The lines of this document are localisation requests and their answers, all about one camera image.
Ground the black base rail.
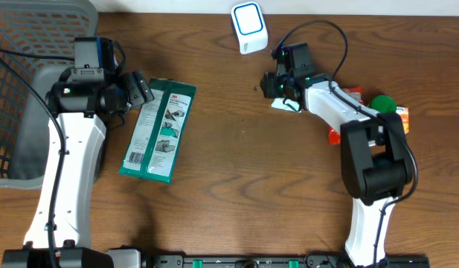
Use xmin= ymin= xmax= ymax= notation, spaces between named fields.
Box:
xmin=106 ymin=245 xmax=431 ymax=268

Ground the mint green wipes pack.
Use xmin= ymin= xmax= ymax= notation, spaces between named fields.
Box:
xmin=271 ymin=98 xmax=301 ymax=113

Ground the red snack bag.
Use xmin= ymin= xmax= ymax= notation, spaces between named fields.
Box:
xmin=328 ymin=86 xmax=365 ymax=145

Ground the small orange box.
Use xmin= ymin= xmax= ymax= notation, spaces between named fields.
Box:
xmin=396 ymin=106 xmax=409 ymax=134

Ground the white barcode scanner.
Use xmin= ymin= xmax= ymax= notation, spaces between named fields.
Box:
xmin=231 ymin=1 xmax=269 ymax=54

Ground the green lid spice jar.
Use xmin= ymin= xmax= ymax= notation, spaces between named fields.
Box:
xmin=369 ymin=95 xmax=397 ymax=113

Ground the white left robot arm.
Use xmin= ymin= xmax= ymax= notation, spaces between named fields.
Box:
xmin=1 ymin=71 xmax=154 ymax=267

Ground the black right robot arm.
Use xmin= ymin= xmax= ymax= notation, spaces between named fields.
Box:
xmin=260 ymin=72 xmax=418 ymax=267

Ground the green white package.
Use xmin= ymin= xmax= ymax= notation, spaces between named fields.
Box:
xmin=118 ymin=78 xmax=196 ymax=184

